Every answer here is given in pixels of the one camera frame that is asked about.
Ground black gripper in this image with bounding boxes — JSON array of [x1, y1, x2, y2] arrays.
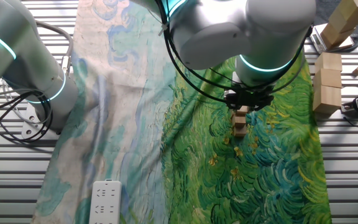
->
[[223, 88, 275, 111]]

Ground large wooden cube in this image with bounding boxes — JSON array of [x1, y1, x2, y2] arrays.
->
[[312, 85, 342, 114], [314, 52, 343, 72], [319, 22, 355, 50], [337, 0, 358, 16], [328, 6, 358, 34], [312, 68, 342, 89]]

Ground painted landscape cloth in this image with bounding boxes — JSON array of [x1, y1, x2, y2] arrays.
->
[[31, 0, 334, 224]]

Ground silver digital scale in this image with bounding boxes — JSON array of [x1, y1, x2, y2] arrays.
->
[[310, 23, 355, 54]]

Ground white power strip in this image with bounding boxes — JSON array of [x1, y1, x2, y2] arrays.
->
[[88, 179, 122, 224]]

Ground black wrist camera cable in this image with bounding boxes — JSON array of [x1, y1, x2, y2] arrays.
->
[[162, 0, 315, 105]]

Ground grey conduit hose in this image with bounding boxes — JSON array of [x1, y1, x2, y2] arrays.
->
[[35, 20, 74, 77]]

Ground black base cable bundle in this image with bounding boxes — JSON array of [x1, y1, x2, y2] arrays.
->
[[0, 89, 54, 144]]

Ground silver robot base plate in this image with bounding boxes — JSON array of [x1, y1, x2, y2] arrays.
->
[[21, 102, 62, 141]]

